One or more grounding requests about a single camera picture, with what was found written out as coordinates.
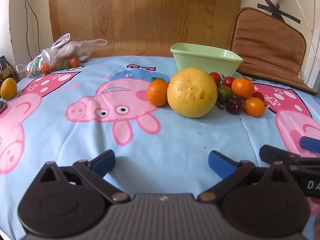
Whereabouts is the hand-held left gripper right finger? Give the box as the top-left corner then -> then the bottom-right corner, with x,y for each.
197,150 -> 297,202

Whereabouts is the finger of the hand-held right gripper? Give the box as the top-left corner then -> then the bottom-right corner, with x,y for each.
259,144 -> 320,167
299,136 -> 320,153

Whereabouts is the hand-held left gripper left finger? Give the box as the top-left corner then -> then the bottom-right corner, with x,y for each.
32,149 -> 130,204

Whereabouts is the orange tangerine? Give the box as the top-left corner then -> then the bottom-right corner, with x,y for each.
147,79 -> 169,107
231,77 -> 255,99

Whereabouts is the large yellow grapefruit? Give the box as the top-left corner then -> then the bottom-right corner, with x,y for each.
167,67 -> 218,118

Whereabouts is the light green plastic bowl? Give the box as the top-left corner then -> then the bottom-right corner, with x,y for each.
170,43 -> 243,78

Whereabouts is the printed cartoon blanket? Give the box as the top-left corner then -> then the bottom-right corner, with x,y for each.
0,55 -> 320,240

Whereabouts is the brown seat cushion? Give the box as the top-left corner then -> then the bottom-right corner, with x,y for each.
229,7 -> 318,95

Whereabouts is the clear plastic bag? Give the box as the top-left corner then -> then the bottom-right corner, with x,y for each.
16,33 -> 108,78

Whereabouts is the small yellow citrus fruit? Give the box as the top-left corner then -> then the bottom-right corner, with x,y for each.
0,78 -> 17,100

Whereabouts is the black tape cross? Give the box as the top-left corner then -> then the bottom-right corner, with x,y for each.
257,0 -> 301,23

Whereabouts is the wood pattern vinyl sheet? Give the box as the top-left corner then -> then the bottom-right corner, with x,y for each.
47,0 -> 244,58

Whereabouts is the white window frame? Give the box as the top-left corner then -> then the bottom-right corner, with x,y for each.
300,0 -> 320,88

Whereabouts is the black wall cable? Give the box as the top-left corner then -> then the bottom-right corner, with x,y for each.
22,0 -> 42,55

